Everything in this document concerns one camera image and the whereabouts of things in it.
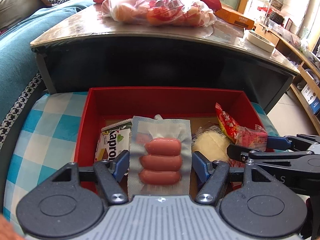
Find blue white checkered cloth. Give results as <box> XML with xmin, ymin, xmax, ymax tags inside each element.
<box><xmin>3</xmin><ymin>92</ymin><xmax>87</xmax><ymax>233</ymax></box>

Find white Kapron wafer packet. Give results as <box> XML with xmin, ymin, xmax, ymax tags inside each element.
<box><xmin>94</xmin><ymin>119</ymin><xmax>132</xmax><ymax>162</ymax></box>

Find vacuum packed sausages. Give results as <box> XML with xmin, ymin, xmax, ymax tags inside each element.
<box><xmin>127</xmin><ymin>116</ymin><xmax>191</xmax><ymax>198</ymax></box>

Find wooden tv cabinet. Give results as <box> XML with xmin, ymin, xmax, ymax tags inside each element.
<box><xmin>255</xmin><ymin>23</ymin><xmax>319</xmax><ymax>134</ymax></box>

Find plastic bag of snacks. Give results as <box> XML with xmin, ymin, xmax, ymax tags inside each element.
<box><xmin>101</xmin><ymin>0</ymin><xmax>216</xmax><ymax>27</ymax></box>

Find orange cardboard box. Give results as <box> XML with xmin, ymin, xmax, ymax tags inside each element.
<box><xmin>214</xmin><ymin>5</ymin><xmax>254</xmax><ymax>30</ymax></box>

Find red cola gummy packet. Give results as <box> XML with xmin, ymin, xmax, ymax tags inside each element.
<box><xmin>215</xmin><ymin>103</ymin><xmax>239</xmax><ymax>143</ymax></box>

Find dark coffee table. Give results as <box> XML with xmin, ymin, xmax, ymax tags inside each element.
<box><xmin>30</xmin><ymin>4</ymin><xmax>299</xmax><ymax>112</ymax></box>

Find clear round cake packet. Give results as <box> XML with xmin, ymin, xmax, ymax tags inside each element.
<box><xmin>192</xmin><ymin>122</ymin><xmax>230</xmax><ymax>163</ymax></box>

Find red cardboard tray box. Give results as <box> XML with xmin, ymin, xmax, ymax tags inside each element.
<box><xmin>74</xmin><ymin>86</ymin><xmax>273</xmax><ymax>198</ymax></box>

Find teal sofa blanket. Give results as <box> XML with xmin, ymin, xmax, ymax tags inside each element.
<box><xmin>0</xmin><ymin>0</ymin><xmax>97</xmax><ymax>151</ymax></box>

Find white tape roll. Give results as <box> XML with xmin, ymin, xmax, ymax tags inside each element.
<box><xmin>247</xmin><ymin>30</ymin><xmax>275</xmax><ymax>53</ymax></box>

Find red clear pastry packet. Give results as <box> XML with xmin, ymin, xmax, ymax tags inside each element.
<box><xmin>235</xmin><ymin>125</ymin><xmax>268</xmax><ymax>152</ymax></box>

